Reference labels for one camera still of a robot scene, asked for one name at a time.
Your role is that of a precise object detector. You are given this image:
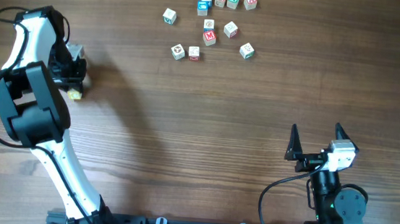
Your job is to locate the orange picture blue block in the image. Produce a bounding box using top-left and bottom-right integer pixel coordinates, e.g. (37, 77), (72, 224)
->
(203, 19), (215, 32)

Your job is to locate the red letter M block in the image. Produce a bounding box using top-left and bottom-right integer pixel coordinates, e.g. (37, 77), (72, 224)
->
(203, 30), (217, 46)

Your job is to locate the green letter V block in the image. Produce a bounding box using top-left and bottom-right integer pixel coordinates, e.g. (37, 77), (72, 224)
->
(226, 0), (239, 9)

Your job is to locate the blue letter P block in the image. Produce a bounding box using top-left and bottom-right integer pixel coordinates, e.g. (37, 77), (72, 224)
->
(67, 89), (82, 100)

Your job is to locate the red letter A block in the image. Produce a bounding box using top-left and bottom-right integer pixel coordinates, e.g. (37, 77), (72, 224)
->
(244, 0), (258, 10)

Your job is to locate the brown picture block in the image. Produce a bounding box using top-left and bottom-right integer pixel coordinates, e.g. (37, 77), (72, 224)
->
(171, 44), (186, 60)

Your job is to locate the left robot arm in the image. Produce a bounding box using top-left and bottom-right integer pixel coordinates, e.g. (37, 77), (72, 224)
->
(0, 5), (120, 224)

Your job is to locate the green sided block left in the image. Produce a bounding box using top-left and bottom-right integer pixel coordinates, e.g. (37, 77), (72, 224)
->
(163, 9), (177, 25)

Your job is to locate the red sided block bottom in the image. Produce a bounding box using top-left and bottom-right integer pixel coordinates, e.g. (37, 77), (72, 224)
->
(188, 46), (200, 61)

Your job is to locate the red sided picture block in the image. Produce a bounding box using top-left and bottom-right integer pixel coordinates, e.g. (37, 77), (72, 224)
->
(223, 21), (239, 38)

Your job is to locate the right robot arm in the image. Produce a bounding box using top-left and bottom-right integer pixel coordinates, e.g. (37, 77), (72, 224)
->
(284, 124), (368, 224)

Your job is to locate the green sided block right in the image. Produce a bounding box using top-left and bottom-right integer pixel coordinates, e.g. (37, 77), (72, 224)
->
(239, 43), (255, 59)

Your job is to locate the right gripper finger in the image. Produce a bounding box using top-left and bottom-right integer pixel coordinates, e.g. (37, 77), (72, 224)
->
(284, 124), (302, 161)
(335, 123), (359, 153)

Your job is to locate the green sided block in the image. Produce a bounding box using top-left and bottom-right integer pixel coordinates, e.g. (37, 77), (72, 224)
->
(239, 43), (255, 59)
(163, 9), (177, 25)

